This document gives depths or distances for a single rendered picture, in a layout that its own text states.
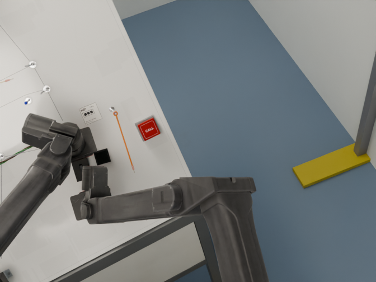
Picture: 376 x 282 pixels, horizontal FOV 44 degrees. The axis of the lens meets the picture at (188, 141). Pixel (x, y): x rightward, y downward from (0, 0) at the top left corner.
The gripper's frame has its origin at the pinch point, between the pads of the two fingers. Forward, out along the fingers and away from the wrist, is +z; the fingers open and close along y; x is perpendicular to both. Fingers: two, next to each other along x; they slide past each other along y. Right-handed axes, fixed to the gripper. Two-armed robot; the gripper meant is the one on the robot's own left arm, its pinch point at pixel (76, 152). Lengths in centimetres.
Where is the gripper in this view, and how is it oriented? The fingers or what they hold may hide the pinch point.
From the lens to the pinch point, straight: 126.6
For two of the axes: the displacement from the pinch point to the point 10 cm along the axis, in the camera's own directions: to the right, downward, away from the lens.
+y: -9.3, 3.1, -1.9
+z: -1.2, 2.3, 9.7
